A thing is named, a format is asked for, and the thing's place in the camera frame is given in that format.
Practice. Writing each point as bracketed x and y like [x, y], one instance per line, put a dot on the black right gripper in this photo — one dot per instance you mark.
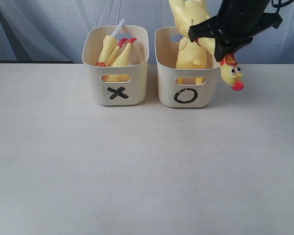
[235, 22]

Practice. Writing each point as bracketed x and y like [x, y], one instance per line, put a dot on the headless yellow rubber chicken body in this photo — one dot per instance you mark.
[120, 61]

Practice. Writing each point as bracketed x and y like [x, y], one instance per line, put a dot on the severed chicken head with tube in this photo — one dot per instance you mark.
[111, 47]

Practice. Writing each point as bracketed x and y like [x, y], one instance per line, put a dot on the cream bin marked O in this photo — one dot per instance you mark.
[182, 88]

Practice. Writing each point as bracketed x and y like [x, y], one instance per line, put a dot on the cream bin marked X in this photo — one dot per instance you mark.
[131, 92]

